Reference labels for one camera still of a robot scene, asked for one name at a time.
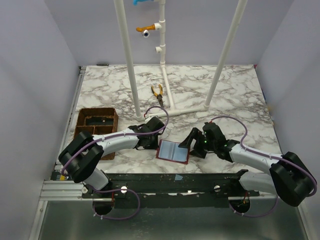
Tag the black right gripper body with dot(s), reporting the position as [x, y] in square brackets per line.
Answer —
[198, 143]

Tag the yellow handled pliers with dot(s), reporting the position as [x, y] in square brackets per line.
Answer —
[159, 96]

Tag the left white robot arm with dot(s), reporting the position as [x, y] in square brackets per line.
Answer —
[81, 157]

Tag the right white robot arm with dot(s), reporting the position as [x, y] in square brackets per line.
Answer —
[283, 175]

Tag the red leather card holder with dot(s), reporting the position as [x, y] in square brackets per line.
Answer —
[170, 151]

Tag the white PVC pipe frame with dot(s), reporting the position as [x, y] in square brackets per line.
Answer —
[160, 26]

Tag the blue hook on pipe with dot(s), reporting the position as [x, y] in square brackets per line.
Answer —
[136, 2]

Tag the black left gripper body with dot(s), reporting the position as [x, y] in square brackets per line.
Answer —
[149, 141]

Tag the brown wicker basket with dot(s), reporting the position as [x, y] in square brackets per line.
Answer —
[97, 121]

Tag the aluminium frame rail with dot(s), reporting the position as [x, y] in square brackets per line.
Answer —
[61, 191]

